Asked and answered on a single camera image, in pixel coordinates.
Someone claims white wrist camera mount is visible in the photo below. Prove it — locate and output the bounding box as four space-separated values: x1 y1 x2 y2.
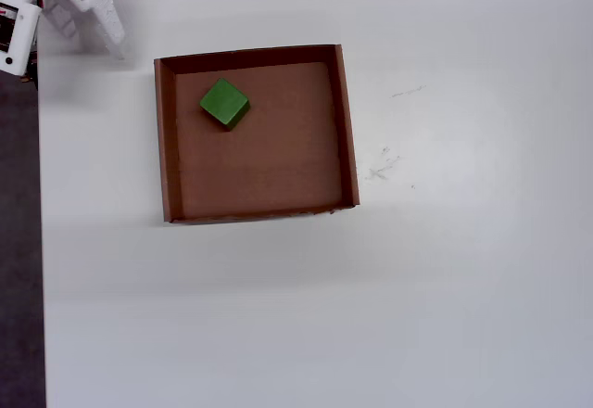
0 0 42 87

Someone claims green cube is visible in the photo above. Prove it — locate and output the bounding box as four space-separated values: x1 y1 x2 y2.
199 77 252 133

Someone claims brown cardboard box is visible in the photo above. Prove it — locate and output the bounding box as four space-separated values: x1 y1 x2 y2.
153 44 361 226

